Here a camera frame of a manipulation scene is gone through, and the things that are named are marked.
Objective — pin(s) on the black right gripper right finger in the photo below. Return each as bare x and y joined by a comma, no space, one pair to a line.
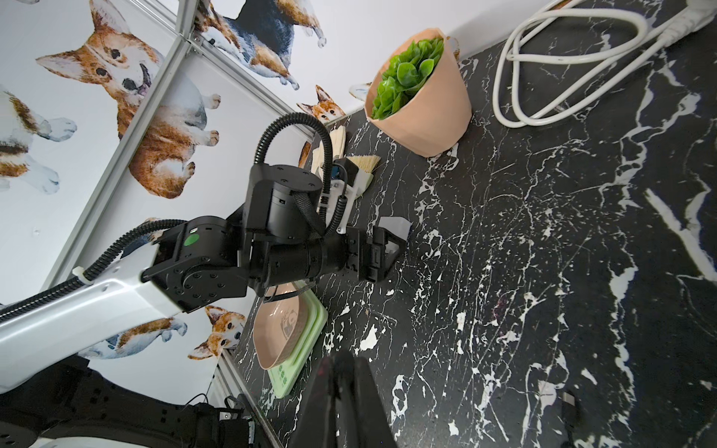
366,423

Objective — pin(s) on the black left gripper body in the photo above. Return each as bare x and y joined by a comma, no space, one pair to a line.
370,257

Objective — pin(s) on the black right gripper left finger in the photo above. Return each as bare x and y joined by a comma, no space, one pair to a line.
317,423

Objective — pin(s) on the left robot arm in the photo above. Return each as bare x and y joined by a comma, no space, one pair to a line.
287,230

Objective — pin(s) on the green electronic scale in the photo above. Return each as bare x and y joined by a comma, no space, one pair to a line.
284,376

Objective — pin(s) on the green hand brush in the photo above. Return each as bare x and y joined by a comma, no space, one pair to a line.
364,165

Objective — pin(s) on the pink bowl with panda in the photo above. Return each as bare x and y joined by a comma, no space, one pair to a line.
278,325

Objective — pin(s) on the pink plant pot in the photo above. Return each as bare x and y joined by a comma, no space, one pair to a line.
438,115

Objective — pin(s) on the green artificial plant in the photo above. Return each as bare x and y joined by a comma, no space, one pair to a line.
406,75

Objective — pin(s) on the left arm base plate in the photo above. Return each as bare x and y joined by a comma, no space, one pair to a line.
70,400

